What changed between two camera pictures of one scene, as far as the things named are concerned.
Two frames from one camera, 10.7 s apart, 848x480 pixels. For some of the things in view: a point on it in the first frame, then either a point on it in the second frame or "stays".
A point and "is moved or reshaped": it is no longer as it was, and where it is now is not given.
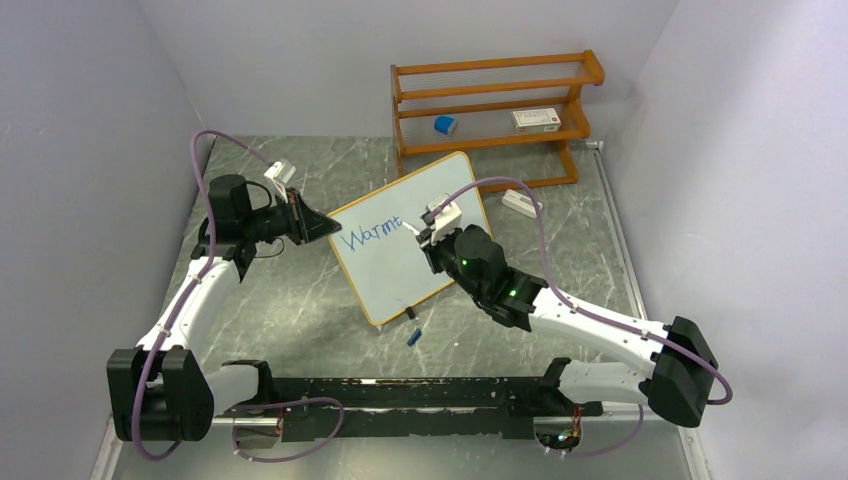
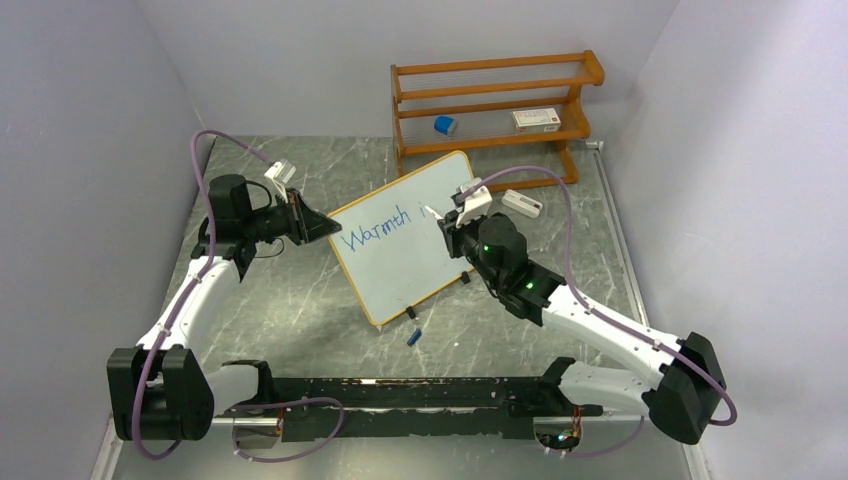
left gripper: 304,224 stays
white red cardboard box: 537,120 stays
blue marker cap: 415,336 stays
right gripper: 431,249 to 452,232
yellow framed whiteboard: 383,259 stays
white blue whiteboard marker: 411,228 is moved or reshaped
